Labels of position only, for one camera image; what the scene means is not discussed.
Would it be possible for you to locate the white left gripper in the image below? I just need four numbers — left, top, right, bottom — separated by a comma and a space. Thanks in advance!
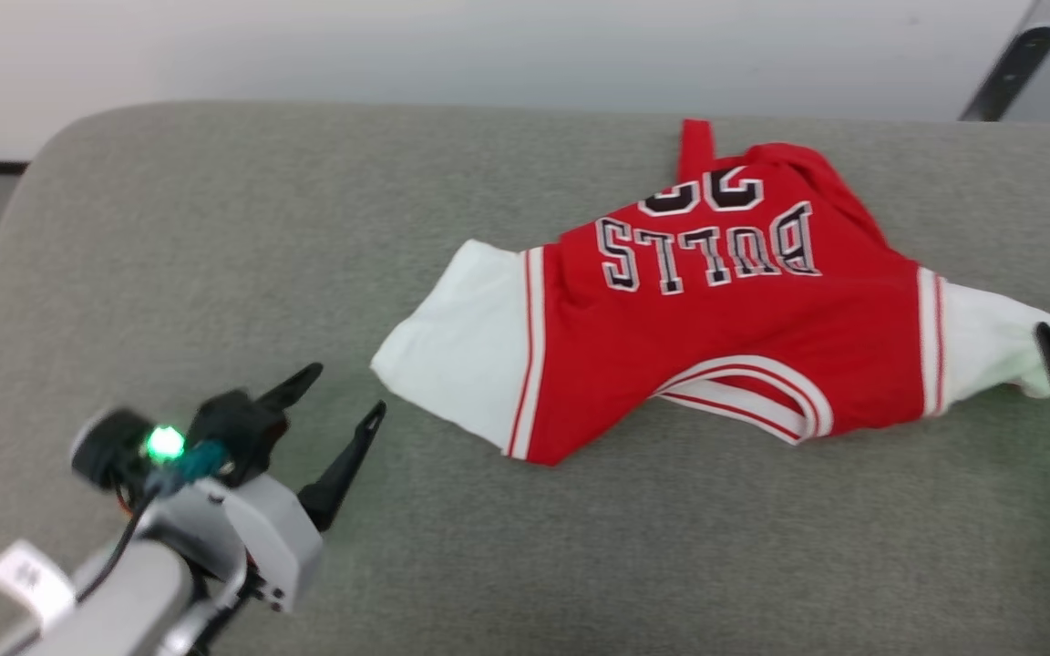
138, 363, 388, 614

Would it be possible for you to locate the white label tag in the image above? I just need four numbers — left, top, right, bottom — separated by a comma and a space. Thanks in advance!
0, 539, 77, 630

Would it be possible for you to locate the red white basketball jersey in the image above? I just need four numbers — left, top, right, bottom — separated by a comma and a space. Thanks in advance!
370, 118, 1050, 466

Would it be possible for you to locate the thin black cable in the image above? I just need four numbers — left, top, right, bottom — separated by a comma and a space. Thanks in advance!
74, 474, 170, 602

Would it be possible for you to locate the grey fabric sofa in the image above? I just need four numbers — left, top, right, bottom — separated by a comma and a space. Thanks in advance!
0, 100, 1050, 656

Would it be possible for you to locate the teal cable connector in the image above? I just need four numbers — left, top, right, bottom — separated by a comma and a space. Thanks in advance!
168, 441, 231, 485

